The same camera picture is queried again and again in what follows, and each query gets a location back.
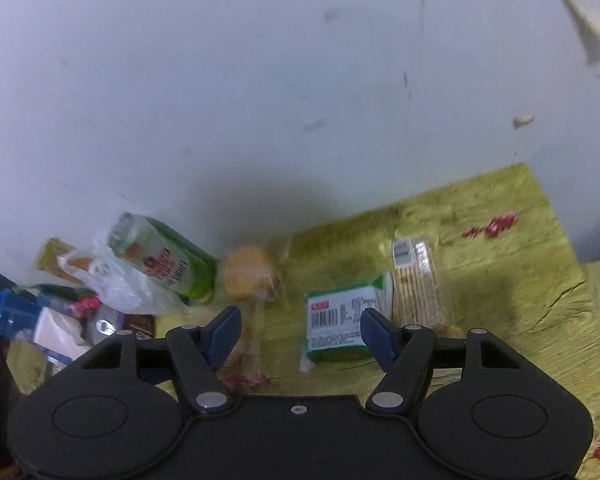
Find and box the yellow and green food packet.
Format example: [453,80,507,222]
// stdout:
[35,237,101,286]

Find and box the blue water bottle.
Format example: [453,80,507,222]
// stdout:
[0,285,46,341]

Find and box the green and silver beer can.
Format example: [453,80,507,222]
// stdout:
[107,212,220,306]

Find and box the beige peeling wall tape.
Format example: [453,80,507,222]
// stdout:
[535,0,600,66]

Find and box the white plastic bag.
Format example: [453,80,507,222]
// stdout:
[57,240,188,316]

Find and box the clear cracker pack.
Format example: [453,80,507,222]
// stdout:
[390,235,456,331]

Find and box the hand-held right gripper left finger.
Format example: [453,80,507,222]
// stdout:
[82,306,242,413]

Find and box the round yellow cake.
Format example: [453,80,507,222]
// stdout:
[187,300,276,386]
[220,245,286,306]

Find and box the green biscuit packet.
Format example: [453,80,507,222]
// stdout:
[300,272,396,373]

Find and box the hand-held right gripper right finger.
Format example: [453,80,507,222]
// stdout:
[360,308,521,413]

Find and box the brown jar with purple lid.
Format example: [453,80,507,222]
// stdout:
[87,307,156,346]

